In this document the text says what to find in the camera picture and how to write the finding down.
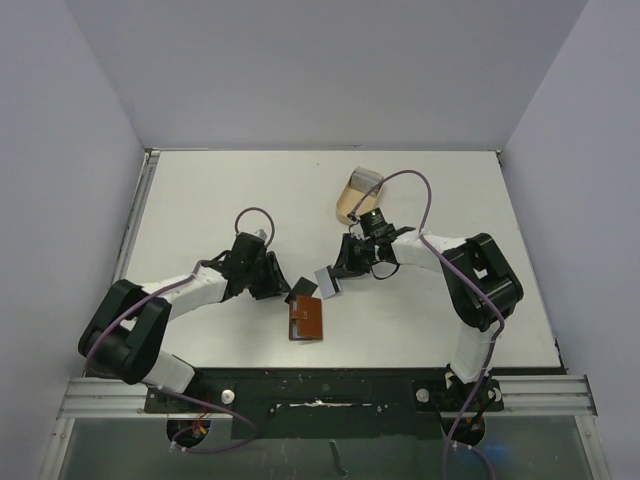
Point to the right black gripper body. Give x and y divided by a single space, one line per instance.
347 257

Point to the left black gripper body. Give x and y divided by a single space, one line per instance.
259 274

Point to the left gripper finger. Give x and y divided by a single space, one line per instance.
260 294
276 283

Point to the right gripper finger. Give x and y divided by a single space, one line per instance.
342 273
344 261

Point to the silver striped credit card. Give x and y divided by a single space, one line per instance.
328 285

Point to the brown leather card holder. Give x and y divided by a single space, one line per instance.
305 319

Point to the black credit card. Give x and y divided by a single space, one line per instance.
303 287

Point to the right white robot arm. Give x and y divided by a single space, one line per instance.
483 288

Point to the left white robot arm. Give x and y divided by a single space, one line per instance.
126 332

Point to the tan oval cardboard tray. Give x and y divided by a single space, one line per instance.
349 199

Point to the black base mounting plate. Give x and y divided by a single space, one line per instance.
333 403

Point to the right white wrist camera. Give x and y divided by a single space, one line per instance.
355 229

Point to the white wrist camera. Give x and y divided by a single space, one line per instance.
355 229
261 234

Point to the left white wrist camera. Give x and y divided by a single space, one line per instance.
261 234

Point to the aluminium rail left edge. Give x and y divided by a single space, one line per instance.
144 183

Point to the aluminium rail front left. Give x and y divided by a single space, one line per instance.
94 398

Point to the aluminium rail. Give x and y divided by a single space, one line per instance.
94 398
546 395

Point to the aluminium rail front right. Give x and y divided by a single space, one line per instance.
546 395

